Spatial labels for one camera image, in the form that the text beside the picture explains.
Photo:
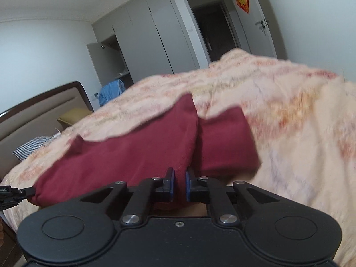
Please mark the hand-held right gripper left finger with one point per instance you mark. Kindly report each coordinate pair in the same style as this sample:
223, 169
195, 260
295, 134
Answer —
172, 185

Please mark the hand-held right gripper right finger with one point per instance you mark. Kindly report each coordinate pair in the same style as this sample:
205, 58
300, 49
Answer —
187, 186

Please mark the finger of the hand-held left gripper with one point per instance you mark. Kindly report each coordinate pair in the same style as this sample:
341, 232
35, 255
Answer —
23, 192

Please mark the dark red long-sleeved sweater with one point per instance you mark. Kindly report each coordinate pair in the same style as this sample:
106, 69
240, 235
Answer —
125, 155

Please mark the blue clothes pile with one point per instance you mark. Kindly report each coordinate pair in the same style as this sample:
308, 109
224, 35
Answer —
111, 91

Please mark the houndstooth pillow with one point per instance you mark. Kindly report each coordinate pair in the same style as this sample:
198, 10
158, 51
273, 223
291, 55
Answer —
30, 147

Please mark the brown and beige bed headboard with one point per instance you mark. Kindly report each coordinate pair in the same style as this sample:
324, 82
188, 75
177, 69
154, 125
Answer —
36, 111

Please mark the olive green pillow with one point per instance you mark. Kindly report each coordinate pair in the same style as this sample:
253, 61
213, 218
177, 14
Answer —
73, 116

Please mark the bed with floral duvet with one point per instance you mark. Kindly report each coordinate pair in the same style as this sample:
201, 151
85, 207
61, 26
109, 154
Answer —
292, 116

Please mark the grey wardrobe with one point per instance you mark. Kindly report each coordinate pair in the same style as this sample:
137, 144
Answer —
144, 39

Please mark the white room door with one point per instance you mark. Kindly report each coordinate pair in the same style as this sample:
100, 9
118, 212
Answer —
260, 43

